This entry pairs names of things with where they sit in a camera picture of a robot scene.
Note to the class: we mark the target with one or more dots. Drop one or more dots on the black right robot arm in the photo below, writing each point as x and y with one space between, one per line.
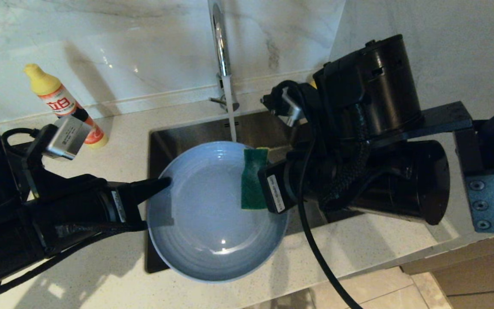
401 128

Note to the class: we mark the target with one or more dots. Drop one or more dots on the chrome faucet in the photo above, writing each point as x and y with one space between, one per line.
220 43

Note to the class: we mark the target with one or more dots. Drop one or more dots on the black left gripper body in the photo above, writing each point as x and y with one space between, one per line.
122 206

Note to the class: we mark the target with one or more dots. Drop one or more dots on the yellow sponge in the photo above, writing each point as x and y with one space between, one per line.
253 180

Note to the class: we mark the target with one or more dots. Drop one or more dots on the blue-grey plate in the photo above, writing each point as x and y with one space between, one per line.
212 227

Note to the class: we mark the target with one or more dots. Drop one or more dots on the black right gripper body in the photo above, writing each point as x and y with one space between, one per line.
281 186

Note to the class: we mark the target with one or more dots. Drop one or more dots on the stainless steel sink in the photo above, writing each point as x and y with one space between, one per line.
178 133

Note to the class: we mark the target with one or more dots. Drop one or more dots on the white orange dish soap bottle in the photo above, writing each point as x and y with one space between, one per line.
67 103

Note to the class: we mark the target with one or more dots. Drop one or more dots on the wooden cabinet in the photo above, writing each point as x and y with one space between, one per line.
478 279

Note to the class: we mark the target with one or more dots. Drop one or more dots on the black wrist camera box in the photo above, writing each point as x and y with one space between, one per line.
64 137

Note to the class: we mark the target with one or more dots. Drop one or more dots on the running water stream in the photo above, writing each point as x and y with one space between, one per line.
230 111

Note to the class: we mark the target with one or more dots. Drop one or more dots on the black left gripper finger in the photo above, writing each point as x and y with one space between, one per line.
150 188

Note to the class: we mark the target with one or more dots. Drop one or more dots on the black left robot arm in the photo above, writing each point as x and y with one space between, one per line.
24 214

